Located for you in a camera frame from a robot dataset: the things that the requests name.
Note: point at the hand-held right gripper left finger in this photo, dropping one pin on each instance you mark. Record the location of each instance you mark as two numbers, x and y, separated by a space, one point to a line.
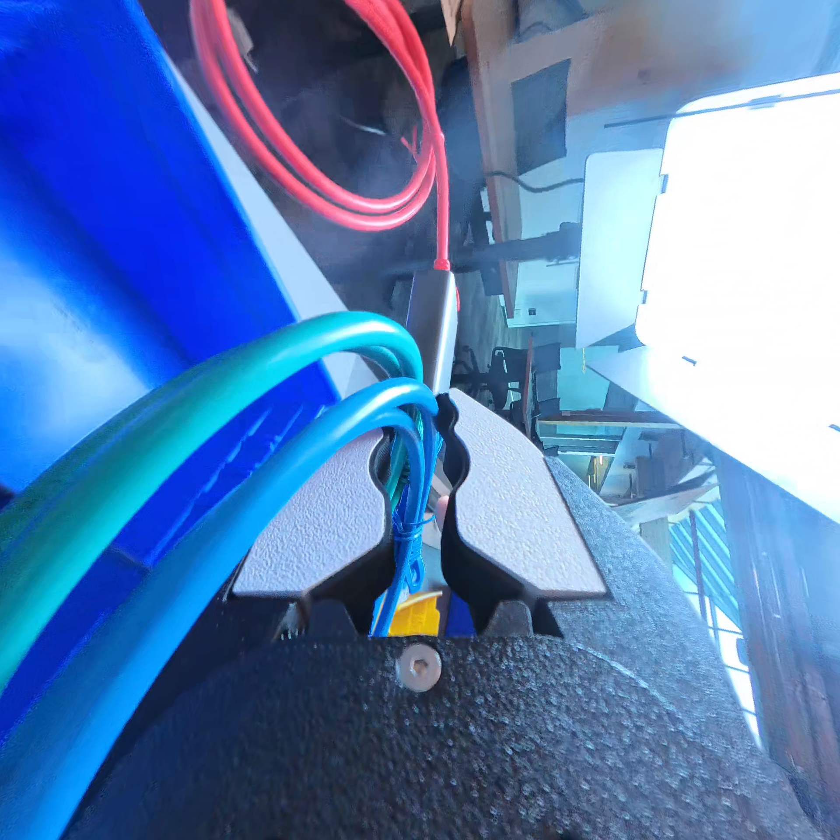
315 531

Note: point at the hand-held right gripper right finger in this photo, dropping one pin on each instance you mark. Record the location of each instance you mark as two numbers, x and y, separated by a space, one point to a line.
518 518

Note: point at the blue plastic bin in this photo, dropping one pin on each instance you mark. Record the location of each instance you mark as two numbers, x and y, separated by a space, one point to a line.
98 197

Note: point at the yellow plastic piece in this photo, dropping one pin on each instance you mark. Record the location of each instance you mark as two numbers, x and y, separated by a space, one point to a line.
413 617

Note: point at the black office chair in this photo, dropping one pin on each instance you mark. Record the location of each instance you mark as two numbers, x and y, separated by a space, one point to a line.
518 380

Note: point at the silver metal adapter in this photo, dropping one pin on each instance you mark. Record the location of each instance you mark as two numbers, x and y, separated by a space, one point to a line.
436 328

